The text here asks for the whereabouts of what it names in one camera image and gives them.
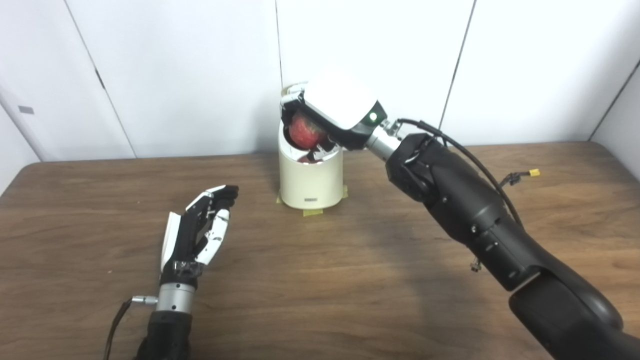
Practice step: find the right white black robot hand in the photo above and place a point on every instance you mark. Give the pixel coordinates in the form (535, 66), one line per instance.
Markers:
(342, 105)

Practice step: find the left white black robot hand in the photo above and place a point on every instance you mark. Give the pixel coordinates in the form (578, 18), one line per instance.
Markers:
(182, 240)

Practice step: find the red apple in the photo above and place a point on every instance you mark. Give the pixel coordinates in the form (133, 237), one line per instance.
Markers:
(305, 131)

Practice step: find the cream round bin lid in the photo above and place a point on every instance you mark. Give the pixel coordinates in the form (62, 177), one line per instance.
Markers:
(294, 86)

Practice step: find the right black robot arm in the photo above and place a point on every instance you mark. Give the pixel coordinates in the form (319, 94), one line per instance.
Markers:
(465, 205)

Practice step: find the cream-colored round bin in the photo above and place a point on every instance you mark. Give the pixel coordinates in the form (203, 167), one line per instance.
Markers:
(310, 180)

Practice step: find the black wall panel hinge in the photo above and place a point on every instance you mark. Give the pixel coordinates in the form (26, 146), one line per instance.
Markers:
(100, 79)

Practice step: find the small grey wall label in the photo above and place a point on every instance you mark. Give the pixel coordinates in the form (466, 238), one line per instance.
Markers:
(26, 110)

